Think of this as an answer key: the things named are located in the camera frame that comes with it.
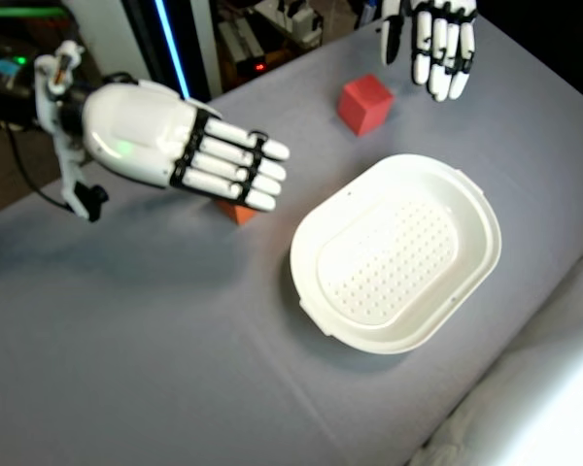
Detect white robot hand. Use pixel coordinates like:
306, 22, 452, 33
80, 82, 292, 214
379, 0, 478, 102

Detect red cube block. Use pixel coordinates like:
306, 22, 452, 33
337, 74, 395, 138

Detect orange block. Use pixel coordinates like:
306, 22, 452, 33
216, 198, 257, 227

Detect black box with red light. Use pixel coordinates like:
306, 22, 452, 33
232, 48, 295, 92

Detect dark device with green light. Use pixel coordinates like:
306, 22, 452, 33
0, 46, 39, 98

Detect white perforated plastic basket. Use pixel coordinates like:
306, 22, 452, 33
290, 153, 503, 356

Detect grey table cloth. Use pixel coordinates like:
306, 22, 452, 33
0, 8, 583, 466

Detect white bulky cover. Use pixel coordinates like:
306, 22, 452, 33
407, 241, 583, 466

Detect black post with blue light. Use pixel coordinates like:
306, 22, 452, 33
120, 0, 211, 103

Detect white wall panel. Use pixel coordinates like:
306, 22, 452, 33
60, 0, 143, 87

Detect thin black cable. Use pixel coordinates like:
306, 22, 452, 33
3, 123, 75, 213

